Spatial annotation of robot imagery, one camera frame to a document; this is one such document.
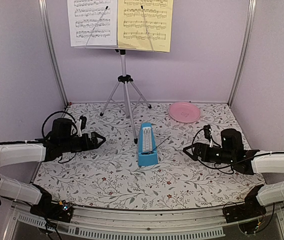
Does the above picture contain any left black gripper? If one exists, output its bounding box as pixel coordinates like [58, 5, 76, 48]
[60, 131, 106, 153]

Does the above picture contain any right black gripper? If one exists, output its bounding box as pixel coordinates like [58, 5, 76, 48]
[183, 142, 235, 165]

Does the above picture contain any blue metronome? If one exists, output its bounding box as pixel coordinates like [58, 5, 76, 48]
[137, 122, 169, 168]

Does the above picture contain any white perforated music stand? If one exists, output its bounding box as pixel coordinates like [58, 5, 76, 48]
[74, 0, 169, 145]

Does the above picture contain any white sheet music page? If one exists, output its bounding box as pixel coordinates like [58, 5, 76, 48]
[67, 0, 118, 48]

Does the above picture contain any yellow sheet music page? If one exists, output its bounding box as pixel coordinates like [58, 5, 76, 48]
[117, 0, 173, 53]

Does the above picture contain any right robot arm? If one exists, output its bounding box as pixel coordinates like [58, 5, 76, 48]
[183, 125, 284, 218]

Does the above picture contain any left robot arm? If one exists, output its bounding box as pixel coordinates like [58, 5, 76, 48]
[0, 116, 106, 217]

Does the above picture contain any floral tablecloth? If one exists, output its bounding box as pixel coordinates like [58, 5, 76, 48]
[34, 103, 264, 210]

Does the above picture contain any pink plate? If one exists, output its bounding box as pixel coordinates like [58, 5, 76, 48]
[168, 102, 201, 124]

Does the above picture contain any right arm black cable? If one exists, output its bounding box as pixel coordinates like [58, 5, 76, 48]
[191, 129, 284, 175]

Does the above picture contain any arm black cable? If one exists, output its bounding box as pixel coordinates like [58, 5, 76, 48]
[40, 111, 79, 138]
[191, 129, 284, 175]

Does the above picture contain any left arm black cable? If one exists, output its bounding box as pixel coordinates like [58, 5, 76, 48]
[40, 111, 79, 138]

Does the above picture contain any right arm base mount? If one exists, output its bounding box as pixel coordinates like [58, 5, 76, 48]
[222, 193, 266, 235]

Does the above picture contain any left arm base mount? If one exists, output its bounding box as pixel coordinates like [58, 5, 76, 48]
[30, 192, 74, 223]

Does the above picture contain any front aluminium rail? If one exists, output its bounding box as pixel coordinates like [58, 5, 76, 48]
[3, 203, 284, 240]

